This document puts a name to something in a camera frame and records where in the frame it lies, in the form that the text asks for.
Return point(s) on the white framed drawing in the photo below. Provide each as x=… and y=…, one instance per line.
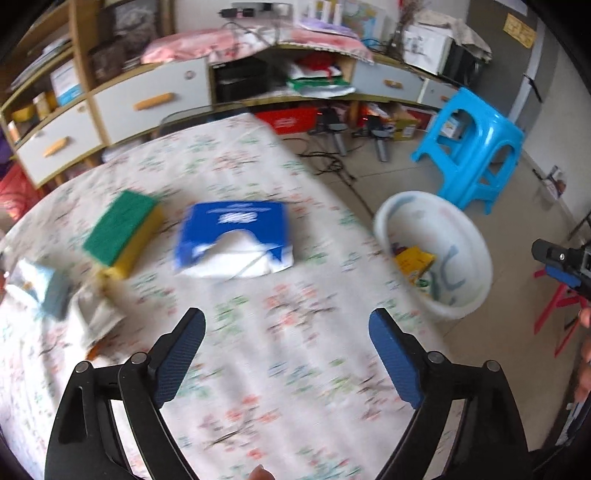
x=425, y=48

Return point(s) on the black appliance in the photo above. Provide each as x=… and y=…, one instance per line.
x=464, y=64

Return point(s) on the dried branches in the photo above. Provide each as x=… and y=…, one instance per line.
x=406, y=21

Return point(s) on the pink floral cloth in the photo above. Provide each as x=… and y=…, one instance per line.
x=184, y=44

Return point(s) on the person's left hand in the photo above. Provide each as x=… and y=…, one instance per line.
x=262, y=474

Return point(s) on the white plastic bin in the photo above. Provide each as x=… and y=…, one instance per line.
x=461, y=230

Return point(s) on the crumpled white paper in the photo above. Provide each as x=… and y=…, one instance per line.
x=99, y=318

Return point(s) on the black grey tool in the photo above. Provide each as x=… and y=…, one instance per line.
x=332, y=127
x=378, y=136

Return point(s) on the green and yellow sponge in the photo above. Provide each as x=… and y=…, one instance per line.
x=120, y=226

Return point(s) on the red box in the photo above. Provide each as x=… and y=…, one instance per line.
x=286, y=121

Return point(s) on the map poster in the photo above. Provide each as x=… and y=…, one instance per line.
x=364, y=18

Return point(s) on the white upturned stool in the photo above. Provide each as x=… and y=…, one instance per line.
x=325, y=11

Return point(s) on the yellow snack packet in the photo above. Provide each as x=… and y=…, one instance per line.
x=413, y=261

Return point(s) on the wooden cabinet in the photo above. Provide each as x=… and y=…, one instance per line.
x=87, y=55

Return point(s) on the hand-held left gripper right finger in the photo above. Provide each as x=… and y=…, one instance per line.
x=397, y=360

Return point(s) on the blue and white shelf box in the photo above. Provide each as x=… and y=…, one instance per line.
x=67, y=83

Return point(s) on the black printer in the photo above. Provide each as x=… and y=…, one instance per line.
x=240, y=81

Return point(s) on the red folding stool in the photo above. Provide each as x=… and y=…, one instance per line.
x=547, y=304

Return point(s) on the white bottle with green label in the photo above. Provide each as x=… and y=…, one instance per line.
x=429, y=284

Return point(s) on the floral tablecloth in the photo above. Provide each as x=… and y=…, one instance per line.
x=277, y=300

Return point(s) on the blue plastic stool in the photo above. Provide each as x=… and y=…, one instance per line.
x=475, y=124

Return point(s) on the red plastic bag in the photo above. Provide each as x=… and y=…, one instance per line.
x=16, y=194

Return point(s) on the blue tissue packet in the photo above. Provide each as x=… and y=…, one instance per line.
x=231, y=226

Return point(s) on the green and red paper stack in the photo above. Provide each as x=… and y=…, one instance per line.
x=318, y=83

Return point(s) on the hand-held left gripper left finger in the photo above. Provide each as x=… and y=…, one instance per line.
x=178, y=360

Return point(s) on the beige cloth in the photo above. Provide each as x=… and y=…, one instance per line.
x=461, y=27

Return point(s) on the cardboard box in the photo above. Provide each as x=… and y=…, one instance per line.
x=408, y=124

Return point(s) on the person's right hand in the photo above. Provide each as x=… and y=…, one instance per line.
x=585, y=369

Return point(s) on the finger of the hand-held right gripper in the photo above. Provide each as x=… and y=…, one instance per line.
x=561, y=277
x=554, y=251

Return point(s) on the yellow wall sign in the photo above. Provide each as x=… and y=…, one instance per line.
x=519, y=28

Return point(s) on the blue and white carton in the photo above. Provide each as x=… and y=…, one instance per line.
x=46, y=286

